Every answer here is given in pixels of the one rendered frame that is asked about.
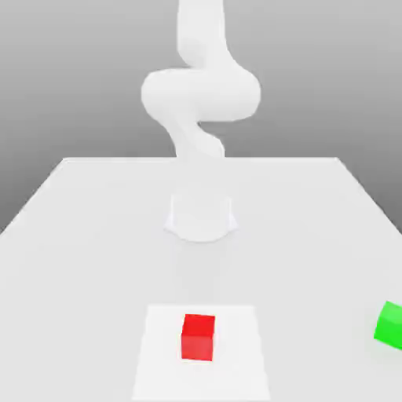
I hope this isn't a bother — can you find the small red cube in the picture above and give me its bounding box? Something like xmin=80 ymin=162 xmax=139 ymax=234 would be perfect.
xmin=181 ymin=312 xmax=217 ymax=363

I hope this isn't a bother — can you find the small green cube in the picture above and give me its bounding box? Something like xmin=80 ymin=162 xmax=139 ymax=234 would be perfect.
xmin=373 ymin=300 xmax=402 ymax=351

